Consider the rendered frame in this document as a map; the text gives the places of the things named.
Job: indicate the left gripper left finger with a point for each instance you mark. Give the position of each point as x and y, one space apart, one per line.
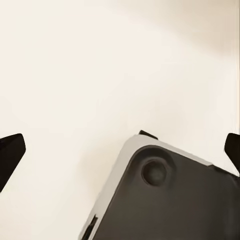
12 149

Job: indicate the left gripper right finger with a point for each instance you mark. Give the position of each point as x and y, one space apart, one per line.
232 149

